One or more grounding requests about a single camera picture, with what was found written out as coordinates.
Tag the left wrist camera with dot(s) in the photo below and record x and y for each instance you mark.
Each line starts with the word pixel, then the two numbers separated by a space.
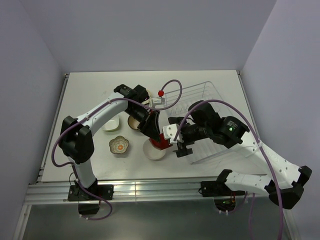
pixel 158 100

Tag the brown rimmed beige bowl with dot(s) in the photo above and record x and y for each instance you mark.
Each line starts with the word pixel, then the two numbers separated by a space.
pixel 133 124

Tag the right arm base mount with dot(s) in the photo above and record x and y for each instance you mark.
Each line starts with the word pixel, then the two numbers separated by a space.
pixel 224 198

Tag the beige bowl with flower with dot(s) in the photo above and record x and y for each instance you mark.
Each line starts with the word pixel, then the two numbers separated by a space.
pixel 151 152

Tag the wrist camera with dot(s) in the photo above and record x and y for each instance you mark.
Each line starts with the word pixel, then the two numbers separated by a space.
pixel 158 100
pixel 169 133

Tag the white wire dish rack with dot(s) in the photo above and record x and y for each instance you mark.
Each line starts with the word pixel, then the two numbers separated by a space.
pixel 219 128

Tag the red bowl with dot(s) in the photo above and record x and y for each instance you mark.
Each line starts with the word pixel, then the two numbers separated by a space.
pixel 162 144

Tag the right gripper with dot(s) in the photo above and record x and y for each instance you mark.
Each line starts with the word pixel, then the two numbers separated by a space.
pixel 182 148

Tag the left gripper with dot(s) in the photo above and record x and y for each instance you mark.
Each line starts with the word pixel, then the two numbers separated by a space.
pixel 150 120

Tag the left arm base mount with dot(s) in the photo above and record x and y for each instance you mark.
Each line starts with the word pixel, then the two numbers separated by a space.
pixel 90 200

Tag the white square bowl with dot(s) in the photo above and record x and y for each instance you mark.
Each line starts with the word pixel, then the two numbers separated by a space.
pixel 112 124

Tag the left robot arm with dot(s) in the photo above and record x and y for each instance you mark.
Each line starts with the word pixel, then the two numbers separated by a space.
pixel 76 137

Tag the aluminium frame rail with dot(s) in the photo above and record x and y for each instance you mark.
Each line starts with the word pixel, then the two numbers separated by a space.
pixel 150 190

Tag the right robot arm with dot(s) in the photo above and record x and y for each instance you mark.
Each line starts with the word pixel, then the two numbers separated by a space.
pixel 282 181

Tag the floral leaf pattern bowl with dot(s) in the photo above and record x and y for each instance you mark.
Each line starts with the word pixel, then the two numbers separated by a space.
pixel 148 98

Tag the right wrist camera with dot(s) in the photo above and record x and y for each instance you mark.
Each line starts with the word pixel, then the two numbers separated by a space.
pixel 169 133

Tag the flower shaped patterned dish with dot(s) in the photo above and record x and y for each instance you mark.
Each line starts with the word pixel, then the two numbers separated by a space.
pixel 118 145

